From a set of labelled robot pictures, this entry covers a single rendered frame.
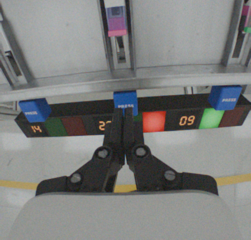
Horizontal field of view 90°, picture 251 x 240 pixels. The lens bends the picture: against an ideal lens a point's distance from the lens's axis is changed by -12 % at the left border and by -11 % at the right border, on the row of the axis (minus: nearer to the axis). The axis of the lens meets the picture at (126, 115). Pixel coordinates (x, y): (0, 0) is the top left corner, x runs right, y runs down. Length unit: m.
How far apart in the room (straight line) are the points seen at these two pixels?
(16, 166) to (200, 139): 1.23
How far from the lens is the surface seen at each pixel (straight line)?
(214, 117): 0.22
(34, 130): 0.25
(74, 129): 0.21
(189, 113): 0.20
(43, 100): 0.19
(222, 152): 1.01
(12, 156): 1.23
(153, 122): 0.19
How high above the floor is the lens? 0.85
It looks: 84 degrees down
